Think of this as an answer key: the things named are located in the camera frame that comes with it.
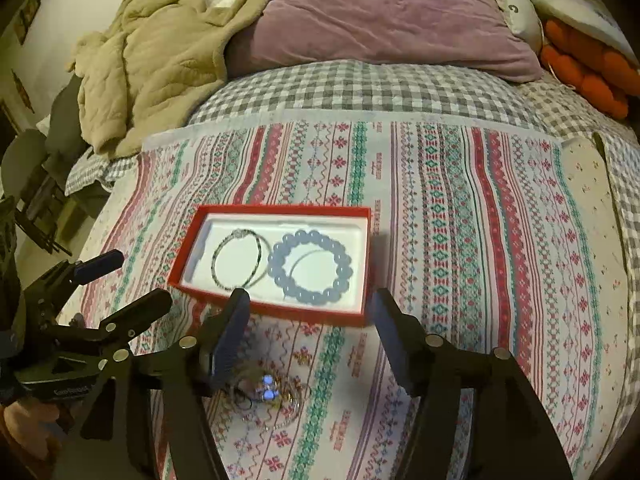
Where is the red jewelry box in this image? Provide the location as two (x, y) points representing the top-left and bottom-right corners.
(168, 205), (371, 326)

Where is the person's left hand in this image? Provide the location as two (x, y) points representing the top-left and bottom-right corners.
(2, 399), (62, 460)

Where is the dark chair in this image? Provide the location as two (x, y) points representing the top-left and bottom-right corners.
(1, 76), (108, 254)

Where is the thin silver bangle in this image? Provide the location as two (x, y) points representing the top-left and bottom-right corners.
(246, 247), (332, 302)

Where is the patterned embroidered cloth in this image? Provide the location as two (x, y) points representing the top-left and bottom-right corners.
(63, 110), (628, 479)

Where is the beige quilted blanket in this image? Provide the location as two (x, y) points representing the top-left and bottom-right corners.
(67, 0), (270, 159)

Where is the orange plush toy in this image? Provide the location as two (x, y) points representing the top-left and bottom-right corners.
(539, 18), (639, 120)

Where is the grey checkered bed sheet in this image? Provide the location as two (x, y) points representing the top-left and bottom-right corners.
(64, 58), (640, 441)

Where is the white printed pillow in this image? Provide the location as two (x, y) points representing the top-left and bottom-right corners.
(496, 0), (544, 54)

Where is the purple pillow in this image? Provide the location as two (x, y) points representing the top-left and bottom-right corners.
(226, 0), (542, 84)

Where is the thin dark bead bracelet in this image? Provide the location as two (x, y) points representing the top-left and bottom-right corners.
(210, 227), (265, 291)

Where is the blue bead bracelet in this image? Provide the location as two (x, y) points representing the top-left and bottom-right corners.
(267, 228), (355, 307)

